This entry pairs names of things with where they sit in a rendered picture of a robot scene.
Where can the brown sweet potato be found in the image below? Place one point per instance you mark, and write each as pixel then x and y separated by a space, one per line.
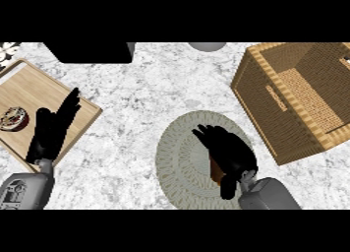
pixel 216 172

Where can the round woven pale placemat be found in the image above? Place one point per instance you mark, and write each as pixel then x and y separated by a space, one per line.
pixel 186 164

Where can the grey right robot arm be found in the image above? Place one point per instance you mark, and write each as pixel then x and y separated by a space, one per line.
pixel 266 193

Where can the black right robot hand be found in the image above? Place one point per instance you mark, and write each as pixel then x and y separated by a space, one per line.
pixel 230 147

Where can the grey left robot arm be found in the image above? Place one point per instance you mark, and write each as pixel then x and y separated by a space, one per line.
pixel 24 190

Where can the brown wicker basket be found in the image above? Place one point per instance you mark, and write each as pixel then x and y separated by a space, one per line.
pixel 303 98

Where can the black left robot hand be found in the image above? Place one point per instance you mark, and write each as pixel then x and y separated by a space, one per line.
pixel 50 131

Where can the pale wooden cutting board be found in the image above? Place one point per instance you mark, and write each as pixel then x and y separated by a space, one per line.
pixel 31 108

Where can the black and white patterned object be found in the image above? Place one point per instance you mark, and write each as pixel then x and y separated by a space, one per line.
pixel 0 55

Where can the grey round object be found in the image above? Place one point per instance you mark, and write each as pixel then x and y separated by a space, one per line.
pixel 207 46

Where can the black box appliance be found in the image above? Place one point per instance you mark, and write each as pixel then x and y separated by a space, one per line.
pixel 92 51

